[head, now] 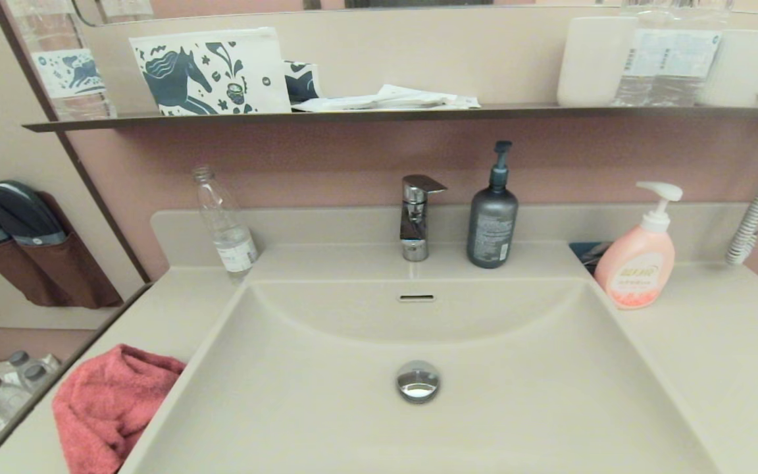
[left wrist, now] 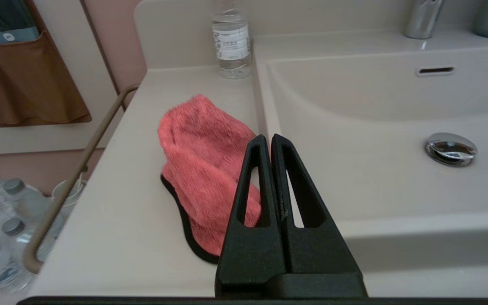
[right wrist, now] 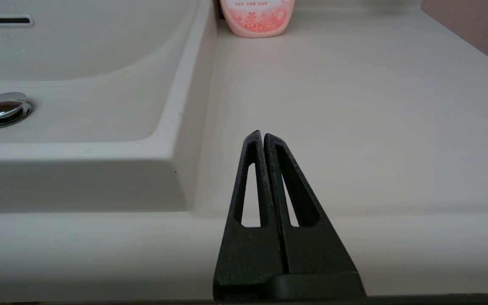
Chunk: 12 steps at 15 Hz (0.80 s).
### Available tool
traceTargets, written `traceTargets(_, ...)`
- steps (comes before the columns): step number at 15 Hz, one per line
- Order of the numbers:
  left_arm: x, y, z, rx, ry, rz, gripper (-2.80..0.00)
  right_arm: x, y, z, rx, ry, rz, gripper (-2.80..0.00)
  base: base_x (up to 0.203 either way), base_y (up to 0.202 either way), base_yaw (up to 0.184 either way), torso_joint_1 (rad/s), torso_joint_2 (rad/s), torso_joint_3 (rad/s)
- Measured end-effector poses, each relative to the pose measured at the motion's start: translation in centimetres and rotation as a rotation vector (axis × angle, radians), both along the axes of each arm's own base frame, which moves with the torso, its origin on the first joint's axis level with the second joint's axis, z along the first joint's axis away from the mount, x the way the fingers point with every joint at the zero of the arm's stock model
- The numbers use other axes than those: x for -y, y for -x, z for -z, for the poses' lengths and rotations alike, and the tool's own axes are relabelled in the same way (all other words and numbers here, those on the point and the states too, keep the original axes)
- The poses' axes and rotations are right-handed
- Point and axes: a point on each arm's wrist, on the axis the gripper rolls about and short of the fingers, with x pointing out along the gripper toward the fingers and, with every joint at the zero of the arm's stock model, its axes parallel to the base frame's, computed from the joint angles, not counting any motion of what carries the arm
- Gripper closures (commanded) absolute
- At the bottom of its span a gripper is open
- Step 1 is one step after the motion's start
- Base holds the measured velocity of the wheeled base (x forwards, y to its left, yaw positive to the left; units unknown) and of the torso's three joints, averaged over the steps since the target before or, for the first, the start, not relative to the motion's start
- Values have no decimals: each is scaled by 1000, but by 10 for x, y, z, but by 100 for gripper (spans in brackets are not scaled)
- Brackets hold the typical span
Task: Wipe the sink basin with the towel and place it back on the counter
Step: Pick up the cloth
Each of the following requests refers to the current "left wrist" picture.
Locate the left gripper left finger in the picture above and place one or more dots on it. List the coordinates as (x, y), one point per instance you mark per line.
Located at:
(250, 254)

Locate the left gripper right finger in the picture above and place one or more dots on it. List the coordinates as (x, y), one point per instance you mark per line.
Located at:
(322, 254)

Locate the pink fluffy cleaning cloth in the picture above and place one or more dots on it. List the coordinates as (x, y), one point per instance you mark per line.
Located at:
(201, 161)

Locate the chrome lever faucet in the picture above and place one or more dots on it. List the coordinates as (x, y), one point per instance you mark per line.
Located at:
(422, 19)

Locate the beige wash basin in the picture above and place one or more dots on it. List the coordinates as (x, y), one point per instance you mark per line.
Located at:
(375, 127)

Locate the chrome sink drain stopper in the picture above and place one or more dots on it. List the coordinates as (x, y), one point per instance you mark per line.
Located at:
(450, 149)

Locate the clear plastic water bottle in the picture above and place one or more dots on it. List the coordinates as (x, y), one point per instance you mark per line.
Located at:
(231, 42)

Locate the chrome overflow slot cover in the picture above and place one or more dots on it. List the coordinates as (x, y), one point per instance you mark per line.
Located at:
(435, 70)

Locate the brown fabric slipper holder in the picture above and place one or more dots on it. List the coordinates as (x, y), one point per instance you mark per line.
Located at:
(23, 84)

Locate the dark grey slipper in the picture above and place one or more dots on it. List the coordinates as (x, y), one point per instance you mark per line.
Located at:
(2, 17)

